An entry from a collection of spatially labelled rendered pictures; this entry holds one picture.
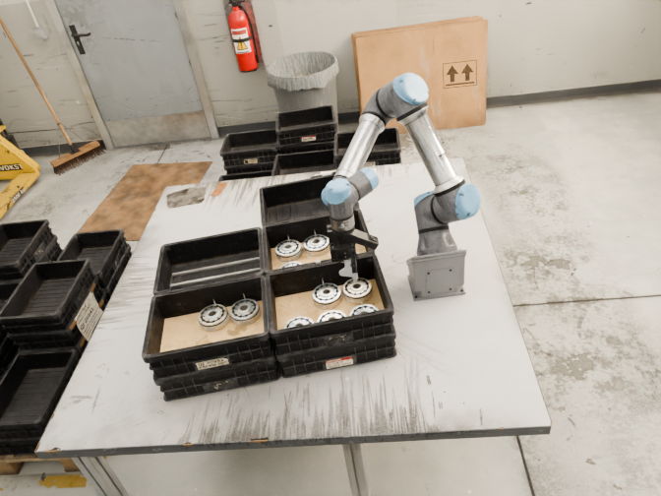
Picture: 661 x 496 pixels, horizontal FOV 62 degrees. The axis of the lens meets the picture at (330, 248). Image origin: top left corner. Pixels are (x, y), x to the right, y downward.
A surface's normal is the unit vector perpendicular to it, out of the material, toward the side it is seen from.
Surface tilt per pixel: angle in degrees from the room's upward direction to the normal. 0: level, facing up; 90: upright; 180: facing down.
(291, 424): 0
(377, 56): 80
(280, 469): 0
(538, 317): 0
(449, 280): 90
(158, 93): 90
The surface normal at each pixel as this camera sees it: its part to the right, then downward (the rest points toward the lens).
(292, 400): -0.13, -0.78
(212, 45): -0.03, 0.62
